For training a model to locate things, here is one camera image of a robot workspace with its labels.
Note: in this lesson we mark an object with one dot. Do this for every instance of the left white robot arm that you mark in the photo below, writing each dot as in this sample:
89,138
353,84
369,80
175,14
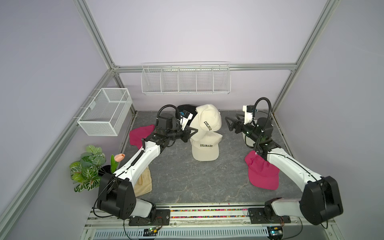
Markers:
116,192

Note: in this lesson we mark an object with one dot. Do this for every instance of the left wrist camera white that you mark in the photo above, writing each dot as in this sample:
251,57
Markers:
185,118

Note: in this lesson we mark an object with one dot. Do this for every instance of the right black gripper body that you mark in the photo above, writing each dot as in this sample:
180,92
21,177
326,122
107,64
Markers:
248,130

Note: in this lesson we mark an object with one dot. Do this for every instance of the white wire side basket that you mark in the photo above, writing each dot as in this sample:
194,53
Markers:
106,113

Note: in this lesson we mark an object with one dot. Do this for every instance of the pink artificial tulip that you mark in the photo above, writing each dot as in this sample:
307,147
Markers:
115,160

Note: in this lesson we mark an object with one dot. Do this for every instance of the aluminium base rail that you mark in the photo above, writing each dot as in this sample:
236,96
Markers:
212,221

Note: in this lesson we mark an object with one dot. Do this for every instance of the pink cap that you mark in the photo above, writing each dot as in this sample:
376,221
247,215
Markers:
261,173
137,135

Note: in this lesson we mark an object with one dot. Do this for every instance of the pink cap left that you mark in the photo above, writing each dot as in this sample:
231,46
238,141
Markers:
137,135

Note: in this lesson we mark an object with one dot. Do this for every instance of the aluminium frame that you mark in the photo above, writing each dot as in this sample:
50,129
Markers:
19,204

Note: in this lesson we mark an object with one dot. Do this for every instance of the cream colorado cap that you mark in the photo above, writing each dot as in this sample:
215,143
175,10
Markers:
207,148
207,120

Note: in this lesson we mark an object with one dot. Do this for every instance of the cream Colorado cap back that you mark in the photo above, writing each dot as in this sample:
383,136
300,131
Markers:
207,120

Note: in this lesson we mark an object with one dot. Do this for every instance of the green potted plant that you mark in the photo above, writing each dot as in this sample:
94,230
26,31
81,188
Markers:
86,173

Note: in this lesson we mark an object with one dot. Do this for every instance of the white wire shelf basket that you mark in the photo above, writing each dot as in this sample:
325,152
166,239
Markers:
186,78

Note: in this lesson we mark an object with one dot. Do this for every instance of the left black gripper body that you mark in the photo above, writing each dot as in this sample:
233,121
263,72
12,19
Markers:
174,134

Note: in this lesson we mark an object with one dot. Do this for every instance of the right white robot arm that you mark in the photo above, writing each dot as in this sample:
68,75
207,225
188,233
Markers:
320,200

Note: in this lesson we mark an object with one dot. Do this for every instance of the pink cap right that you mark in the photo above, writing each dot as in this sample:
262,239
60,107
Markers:
261,173

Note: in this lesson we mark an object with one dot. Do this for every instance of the beige cap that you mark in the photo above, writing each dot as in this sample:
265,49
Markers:
144,183

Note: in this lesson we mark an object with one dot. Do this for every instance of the black cap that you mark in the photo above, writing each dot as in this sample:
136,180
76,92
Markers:
188,108

